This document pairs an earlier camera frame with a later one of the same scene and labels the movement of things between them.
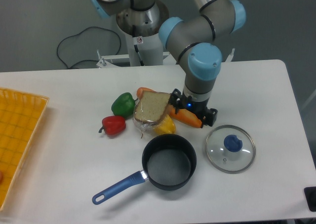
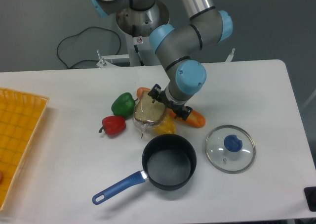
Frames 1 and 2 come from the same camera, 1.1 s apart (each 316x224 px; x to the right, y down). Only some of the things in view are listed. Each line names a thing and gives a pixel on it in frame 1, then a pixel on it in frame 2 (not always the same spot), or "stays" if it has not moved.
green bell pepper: x=124 y=105 stays
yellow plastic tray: x=21 y=114 stays
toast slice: x=151 y=109 stays
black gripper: x=208 y=116 to x=181 y=110
